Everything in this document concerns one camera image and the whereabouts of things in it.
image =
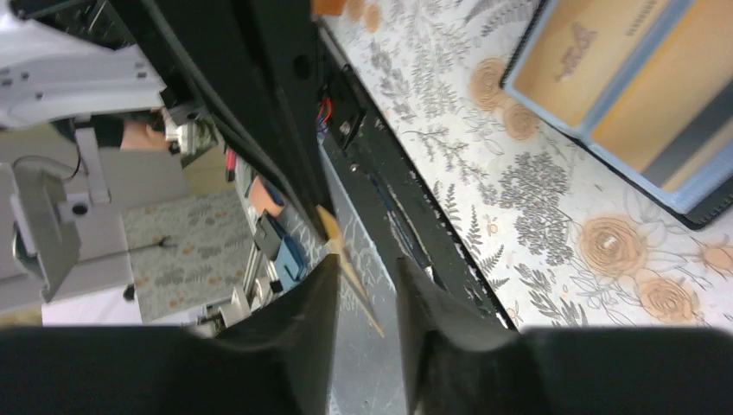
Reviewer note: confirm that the orange credit card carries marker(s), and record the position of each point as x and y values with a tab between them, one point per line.
337	245
579	51

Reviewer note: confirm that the black leather card holder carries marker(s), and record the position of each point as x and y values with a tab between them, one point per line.
694	212

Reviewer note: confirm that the salmon pink card holder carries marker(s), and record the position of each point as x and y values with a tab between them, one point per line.
264	198

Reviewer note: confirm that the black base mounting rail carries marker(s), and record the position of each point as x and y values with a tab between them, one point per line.
392	199

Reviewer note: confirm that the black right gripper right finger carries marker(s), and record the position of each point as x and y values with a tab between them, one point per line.
456	362

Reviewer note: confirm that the blue card holder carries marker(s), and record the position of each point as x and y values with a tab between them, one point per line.
289	264

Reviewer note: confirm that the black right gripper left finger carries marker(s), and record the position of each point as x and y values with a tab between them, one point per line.
276	361

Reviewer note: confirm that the floral patterned table mat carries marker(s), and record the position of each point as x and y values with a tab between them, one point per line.
560	239

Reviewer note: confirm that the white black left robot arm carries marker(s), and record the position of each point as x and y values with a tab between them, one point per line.
249	66

